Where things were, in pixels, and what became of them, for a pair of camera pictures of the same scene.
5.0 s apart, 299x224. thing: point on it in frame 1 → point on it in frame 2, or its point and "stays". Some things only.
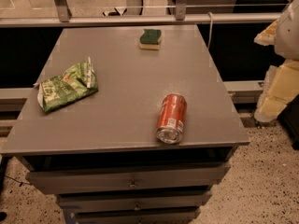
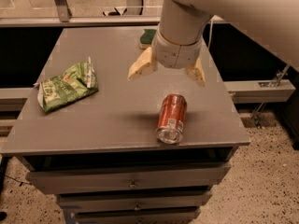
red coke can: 171,119 stays
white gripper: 288,35 → 177,54
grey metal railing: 64,17 stays
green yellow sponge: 149,39 stays
